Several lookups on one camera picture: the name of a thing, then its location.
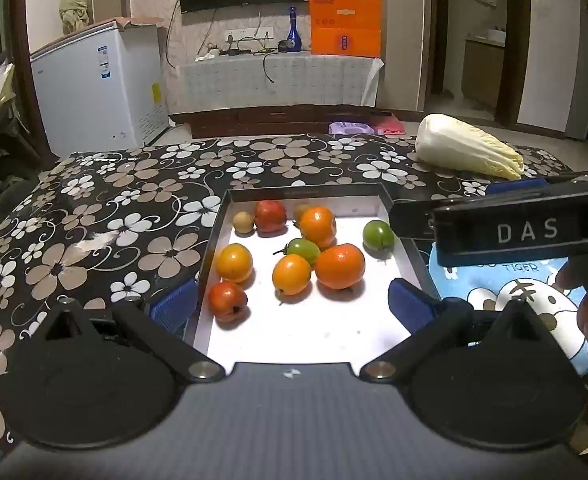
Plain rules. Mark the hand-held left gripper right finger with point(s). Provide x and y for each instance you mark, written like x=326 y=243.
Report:
x=409 y=302

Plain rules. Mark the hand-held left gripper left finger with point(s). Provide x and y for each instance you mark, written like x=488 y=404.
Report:
x=173 y=305

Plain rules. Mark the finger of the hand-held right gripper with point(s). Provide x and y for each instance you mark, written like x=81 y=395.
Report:
x=516 y=186
x=414 y=220

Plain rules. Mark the red apple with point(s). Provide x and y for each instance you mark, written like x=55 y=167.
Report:
x=270 y=216
x=228 y=301

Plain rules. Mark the blue cartoon plate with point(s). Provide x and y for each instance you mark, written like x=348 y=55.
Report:
x=479 y=285

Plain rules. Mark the orange mandarin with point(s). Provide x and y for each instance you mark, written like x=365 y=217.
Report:
x=291 y=274
x=318 y=226
x=340 y=266

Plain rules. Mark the small brown fruit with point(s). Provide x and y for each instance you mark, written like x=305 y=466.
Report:
x=244 y=222

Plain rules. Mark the black box with white bottom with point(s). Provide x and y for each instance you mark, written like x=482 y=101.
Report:
x=299 y=327

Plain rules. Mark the green mandarin with stem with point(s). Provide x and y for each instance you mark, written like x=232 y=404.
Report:
x=304 y=249

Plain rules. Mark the napa cabbage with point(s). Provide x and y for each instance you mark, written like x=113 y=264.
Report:
x=466 y=147

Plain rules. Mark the black floral tablecloth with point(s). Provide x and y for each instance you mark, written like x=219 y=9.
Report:
x=123 y=220

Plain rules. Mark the purple plastic container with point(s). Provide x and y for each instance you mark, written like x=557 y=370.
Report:
x=351 y=127

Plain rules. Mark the dark wooden cabinet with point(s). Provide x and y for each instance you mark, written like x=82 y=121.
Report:
x=274 y=115

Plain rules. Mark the orange gift box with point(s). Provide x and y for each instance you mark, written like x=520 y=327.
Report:
x=345 y=25

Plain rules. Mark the blue glass bottle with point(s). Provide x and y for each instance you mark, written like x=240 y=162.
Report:
x=293 y=35

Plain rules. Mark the white chest freezer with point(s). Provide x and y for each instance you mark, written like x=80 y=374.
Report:
x=93 y=90

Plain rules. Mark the brown cardboard piece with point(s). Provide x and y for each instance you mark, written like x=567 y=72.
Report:
x=136 y=22

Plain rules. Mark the white wall outlet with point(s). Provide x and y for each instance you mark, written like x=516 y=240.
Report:
x=249 y=34

